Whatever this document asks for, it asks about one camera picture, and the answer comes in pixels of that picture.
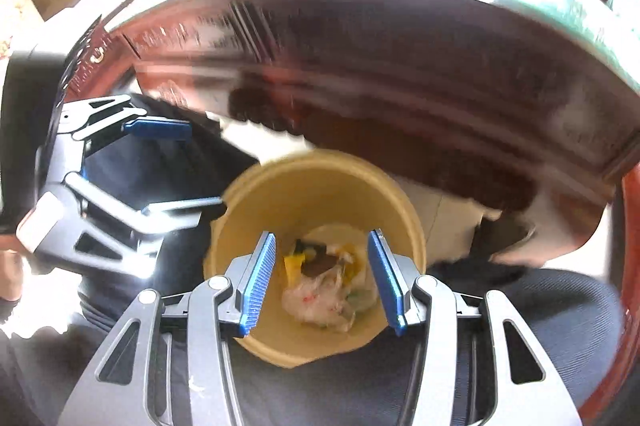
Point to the yellow cellophane wrapper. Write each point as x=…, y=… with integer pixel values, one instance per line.
x=352, y=261

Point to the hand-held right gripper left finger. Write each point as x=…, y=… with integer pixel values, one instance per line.
x=257, y=286

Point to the black foam block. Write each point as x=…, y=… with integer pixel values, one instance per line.
x=322, y=263

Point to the white foam block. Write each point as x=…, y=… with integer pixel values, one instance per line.
x=327, y=233

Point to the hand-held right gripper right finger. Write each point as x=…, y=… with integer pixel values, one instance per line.
x=387, y=281

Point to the yellow trash bin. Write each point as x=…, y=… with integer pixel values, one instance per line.
x=280, y=206

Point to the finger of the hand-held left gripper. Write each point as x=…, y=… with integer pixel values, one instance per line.
x=175, y=218
x=160, y=129

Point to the yellow carton box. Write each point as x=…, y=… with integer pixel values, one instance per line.
x=294, y=266

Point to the clear plastic bag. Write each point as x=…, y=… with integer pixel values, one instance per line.
x=315, y=301

